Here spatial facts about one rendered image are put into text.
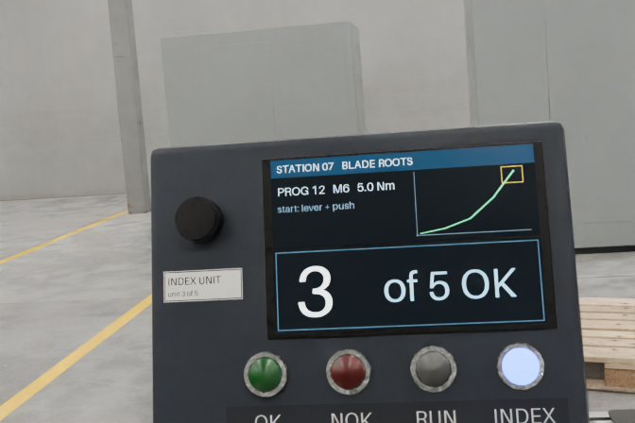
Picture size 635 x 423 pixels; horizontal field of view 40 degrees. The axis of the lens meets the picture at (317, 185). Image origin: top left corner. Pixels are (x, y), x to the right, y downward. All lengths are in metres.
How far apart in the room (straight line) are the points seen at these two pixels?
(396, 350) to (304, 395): 0.06
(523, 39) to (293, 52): 2.45
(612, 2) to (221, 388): 6.09
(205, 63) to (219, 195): 7.64
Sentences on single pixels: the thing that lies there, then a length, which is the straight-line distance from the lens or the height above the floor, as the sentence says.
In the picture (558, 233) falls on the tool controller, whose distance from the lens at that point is 0.53.
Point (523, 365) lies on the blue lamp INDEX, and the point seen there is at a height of 1.12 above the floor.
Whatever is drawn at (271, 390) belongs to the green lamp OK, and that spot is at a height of 1.11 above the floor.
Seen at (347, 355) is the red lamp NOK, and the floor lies 1.13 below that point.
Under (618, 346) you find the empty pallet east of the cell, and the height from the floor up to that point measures 0.14.
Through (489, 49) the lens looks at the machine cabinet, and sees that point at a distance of 6.39.
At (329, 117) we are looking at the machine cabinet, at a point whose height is 1.09.
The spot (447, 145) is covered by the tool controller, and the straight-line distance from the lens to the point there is 0.53.
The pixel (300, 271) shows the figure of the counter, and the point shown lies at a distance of 0.53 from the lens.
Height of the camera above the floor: 1.28
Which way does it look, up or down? 6 degrees down
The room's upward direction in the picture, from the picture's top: 4 degrees counter-clockwise
